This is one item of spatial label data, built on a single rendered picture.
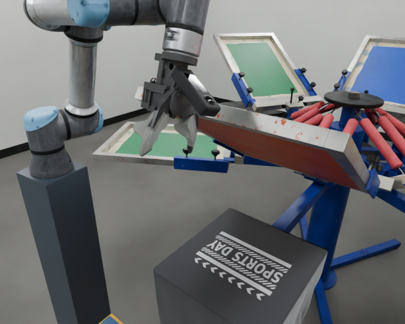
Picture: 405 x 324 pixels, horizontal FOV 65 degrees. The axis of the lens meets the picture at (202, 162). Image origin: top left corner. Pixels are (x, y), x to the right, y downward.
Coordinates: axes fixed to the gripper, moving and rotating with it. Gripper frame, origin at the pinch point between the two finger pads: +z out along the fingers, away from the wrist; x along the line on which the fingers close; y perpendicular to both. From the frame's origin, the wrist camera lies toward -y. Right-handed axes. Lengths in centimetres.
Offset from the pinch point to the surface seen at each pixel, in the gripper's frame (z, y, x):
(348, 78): -46, 26, -230
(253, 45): -60, 103, -204
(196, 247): 43, 17, -44
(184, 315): 59, 7, -30
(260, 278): 42, -9, -46
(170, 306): 60, 14, -30
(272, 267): 40, -10, -53
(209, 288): 46, 1, -32
